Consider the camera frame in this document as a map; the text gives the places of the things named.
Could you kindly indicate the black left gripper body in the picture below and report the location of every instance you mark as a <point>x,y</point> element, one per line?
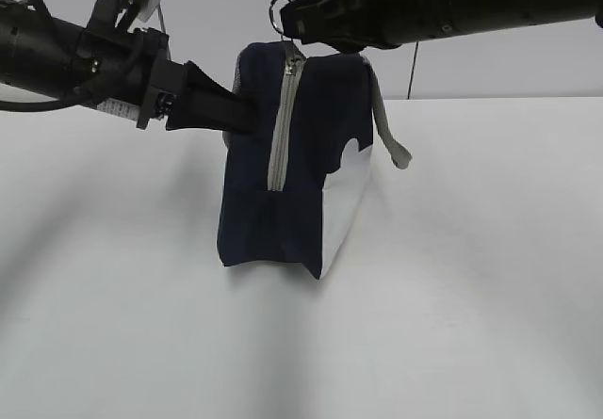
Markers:
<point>125,71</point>

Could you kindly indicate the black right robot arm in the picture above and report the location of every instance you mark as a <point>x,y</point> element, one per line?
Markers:
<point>468,17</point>

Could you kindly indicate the navy and white lunch bag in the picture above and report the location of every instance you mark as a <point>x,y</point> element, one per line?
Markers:
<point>293,185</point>

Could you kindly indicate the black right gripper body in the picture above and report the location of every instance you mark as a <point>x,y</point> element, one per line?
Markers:
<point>350,26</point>

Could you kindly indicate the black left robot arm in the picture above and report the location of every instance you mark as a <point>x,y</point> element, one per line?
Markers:
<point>38,55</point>

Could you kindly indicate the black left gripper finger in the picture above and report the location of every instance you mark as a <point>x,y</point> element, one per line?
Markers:
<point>196,80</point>
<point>208,110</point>

